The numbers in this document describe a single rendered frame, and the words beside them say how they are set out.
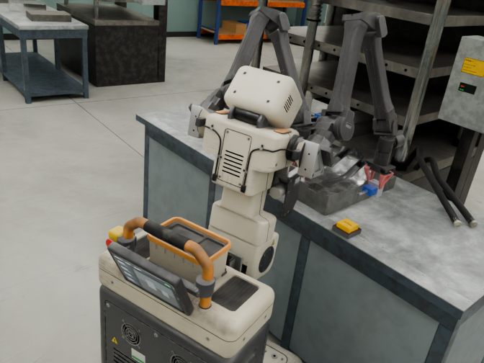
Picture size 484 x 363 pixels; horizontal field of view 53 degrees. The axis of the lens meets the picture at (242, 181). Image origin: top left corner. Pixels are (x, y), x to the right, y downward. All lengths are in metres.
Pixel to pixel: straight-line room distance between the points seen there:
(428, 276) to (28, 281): 2.03
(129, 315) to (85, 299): 1.09
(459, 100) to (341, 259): 1.03
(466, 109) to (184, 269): 1.62
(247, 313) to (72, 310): 1.40
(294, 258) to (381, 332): 0.47
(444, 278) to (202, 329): 0.85
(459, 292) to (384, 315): 0.31
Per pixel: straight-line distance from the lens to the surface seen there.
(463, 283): 1.82
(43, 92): 5.62
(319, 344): 2.24
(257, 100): 1.51
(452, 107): 2.57
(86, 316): 2.61
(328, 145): 1.52
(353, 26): 1.66
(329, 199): 1.95
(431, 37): 2.46
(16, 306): 2.74
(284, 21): 1.95
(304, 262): 2.10
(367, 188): 1.92
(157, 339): 1.59
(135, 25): 6.30
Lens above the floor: 1.74
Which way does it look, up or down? 26 degrees down
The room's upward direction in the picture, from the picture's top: 7 degrees clockwise
